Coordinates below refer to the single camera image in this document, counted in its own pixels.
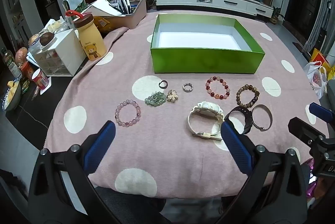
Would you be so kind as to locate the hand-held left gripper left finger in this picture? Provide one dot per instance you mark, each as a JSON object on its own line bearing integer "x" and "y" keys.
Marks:
{"x": 100, "y": 145}

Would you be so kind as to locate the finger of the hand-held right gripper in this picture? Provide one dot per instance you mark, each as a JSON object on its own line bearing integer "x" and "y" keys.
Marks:
{"x": 318, "y": 110}
{"x": 301, "y": 127}

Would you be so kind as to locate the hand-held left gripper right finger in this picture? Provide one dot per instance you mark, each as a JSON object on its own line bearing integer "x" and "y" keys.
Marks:
{"x": 235, "y": 145}

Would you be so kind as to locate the black smart band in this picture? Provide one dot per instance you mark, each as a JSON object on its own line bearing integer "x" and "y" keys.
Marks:
{"x": 247, "y": 122}

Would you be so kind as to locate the silver bangle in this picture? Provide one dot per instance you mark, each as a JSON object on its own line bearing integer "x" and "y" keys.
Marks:
{"x": 269, "y": 119}

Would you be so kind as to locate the white wrist watch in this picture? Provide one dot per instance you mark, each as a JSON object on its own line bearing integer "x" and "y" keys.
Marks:
{"x": 206, "y": 106}

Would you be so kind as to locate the green cardboard box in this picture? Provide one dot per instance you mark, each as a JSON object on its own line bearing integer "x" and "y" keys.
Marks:
{"x": 204, "y": 62}

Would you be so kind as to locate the white plastic bag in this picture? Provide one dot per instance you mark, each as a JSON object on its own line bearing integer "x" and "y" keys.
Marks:
{"x": 315, "y": 80}

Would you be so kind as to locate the yellow red paper bag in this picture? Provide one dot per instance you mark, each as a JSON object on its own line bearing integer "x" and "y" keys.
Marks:
{"x": 318, "y": 56}

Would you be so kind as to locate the pink polka dot tablecloth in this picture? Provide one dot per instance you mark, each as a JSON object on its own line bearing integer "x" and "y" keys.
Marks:
{"x": 170, "y": 150}

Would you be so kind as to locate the gold flower brooch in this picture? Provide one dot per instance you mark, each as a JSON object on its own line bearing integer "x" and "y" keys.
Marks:
{"x": 172, "y": 95}

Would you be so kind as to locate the red and white cup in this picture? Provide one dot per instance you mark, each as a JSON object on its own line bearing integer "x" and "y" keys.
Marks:
{"x": 40, "y": 80}

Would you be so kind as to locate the white drawer organizer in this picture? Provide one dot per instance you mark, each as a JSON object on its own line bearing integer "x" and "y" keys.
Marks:
{"x": 70, "y": 51}

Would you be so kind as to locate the bowl of yellow food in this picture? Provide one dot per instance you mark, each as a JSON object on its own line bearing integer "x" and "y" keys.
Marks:
{"x": 11, "y": 94}

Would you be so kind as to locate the small potted plant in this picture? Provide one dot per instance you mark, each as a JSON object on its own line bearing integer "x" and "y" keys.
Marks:
{"x": 276, "y": 14}

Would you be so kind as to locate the yellow bear bottle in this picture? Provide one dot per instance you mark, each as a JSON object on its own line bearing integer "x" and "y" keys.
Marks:
{"x": 90, "y": 41}

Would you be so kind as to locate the green label bottle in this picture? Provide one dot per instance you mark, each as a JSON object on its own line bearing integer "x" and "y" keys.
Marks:
{"x": 10, "y": 64}

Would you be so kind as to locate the orange snack packet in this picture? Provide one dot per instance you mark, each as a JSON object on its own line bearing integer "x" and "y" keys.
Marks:
{"x": 102, "y": 24}

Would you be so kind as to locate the beige storage bin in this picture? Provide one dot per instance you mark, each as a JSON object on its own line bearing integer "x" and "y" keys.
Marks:
{"x": 136, "y": 13}

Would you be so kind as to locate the white papers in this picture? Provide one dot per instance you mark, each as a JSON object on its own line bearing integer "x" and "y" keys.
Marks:
{"x": 102, "y": 7}

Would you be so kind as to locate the bunch of pens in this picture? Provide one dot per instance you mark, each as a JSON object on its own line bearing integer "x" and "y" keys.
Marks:
{"x": 124, "y": 4}

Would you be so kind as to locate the green and white bag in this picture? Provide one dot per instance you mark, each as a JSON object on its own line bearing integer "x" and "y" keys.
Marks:
{"x": 74, "y": 1}

